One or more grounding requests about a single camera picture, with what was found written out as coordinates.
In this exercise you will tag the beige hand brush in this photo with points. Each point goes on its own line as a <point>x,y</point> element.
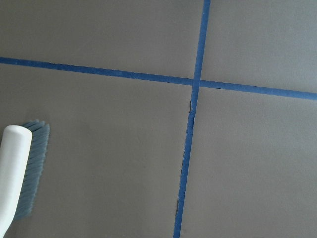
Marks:
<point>23,151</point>

